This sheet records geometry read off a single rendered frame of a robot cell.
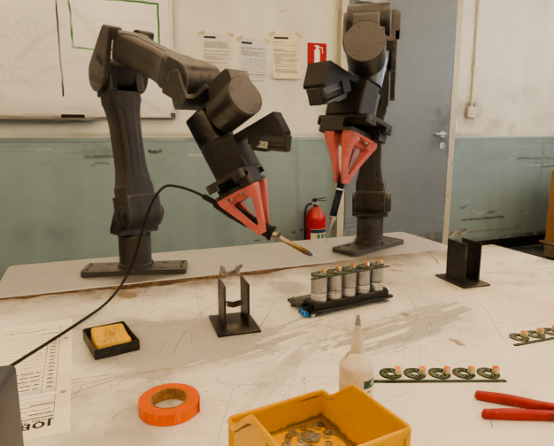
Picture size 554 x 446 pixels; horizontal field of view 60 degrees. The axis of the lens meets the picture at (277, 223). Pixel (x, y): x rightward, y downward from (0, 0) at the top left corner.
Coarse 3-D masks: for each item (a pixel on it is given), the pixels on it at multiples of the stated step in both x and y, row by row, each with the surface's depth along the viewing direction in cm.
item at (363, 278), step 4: (360, 272) 76; (364, 272) 76; (368, 272) 76; (360, 276) 76; (364, 276) 76; (368, 276) 76; (356, 280) 77; (360, 280) 76; (364, 280) 76; (368, 280) 76; (356, 284) 77; (360, 284) 76; (364, 284) 76; (368, 284) 77; (356, 288) 77; (360, 288) 76; (364, 288) 76; (368, 288) 77; (356, 292) 77; (360, 292) 76; (364, 292) 76; (368, 292) 77
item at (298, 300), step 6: (390, 294) 79; (288, 300) 77; (294, 300) 76; (300, 300) 76; (366, 300) 76; (372, 300) 77; (378, 300) 77; (336, 306) 73; (342, 306) 74; (348, 306) 74; (312, 312) 71; (318, 312) 72
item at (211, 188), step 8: (224, 136) 72; (208, 144) 72; (208, 152) 72; (208, 160) 73; (216, 160) 72; (216, 168) 72; (240, 168) 69; (248, 168) 71; (216, 176) 73; (224, 176) 72; (232, 176) 69; (240, 176) 69; (216, 184) 70; (232, 184) 74; (208, 192) 71
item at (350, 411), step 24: (264, 408) 43; (288, 408) 44; (312, 408) 45; (336, 408) 44; (360, 408) 40; (384, 408) 38; (240, 432) 39; (264, 432) 35; (288, 432) 44; (312, 432) 44; (336, 432) 44; (360, 432) 41; (384, 432) 38; (408, 432) 35
